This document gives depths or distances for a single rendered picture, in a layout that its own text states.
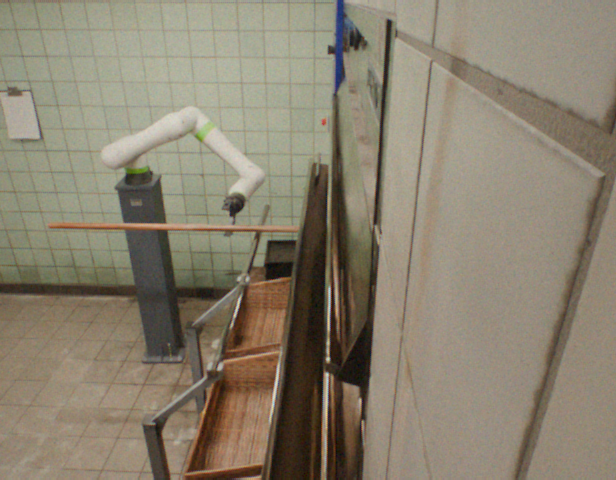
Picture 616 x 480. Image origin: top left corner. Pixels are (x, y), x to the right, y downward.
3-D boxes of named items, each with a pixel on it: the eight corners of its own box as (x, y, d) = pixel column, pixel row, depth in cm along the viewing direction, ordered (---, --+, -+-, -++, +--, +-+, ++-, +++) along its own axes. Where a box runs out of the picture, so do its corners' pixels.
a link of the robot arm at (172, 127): (90, 153, 242) (170, 111, 220) (110, 144, 256) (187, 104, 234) (104, 176, 245) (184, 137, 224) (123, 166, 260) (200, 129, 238)
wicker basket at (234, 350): (331, 311, 264) (333, 267, 251) (330, 385, 213) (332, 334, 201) (243, 308, 266) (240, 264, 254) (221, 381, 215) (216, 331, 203)
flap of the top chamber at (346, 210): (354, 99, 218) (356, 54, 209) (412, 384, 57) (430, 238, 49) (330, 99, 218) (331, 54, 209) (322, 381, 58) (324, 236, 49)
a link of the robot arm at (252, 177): (206, 142, 253) (198, 145, 243) (219, 126, 249) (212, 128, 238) (258, 189, 257) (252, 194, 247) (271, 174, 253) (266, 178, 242)
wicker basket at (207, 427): (330, 390, 210) (332, 339, 198) (330, 514, 160) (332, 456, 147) (220, 387, 212) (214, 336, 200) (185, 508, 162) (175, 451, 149)
